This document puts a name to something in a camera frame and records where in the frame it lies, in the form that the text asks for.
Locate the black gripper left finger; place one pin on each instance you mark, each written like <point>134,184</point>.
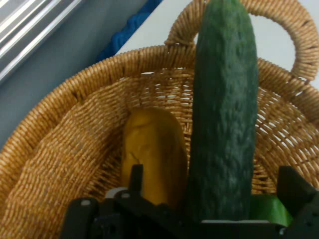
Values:
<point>135,181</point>

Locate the blue cloth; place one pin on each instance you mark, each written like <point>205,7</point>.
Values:
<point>124,35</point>

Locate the long green cucumber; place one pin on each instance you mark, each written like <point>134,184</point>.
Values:
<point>224,112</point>

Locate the long aluminium frame rail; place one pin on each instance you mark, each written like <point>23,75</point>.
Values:
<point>27,30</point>

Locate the green toy bell pepper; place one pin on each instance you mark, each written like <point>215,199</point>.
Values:
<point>269,210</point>

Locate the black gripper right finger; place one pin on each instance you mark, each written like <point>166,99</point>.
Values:
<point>296,189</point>

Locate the woven wicker basket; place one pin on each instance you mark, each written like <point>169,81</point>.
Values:
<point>62,159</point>

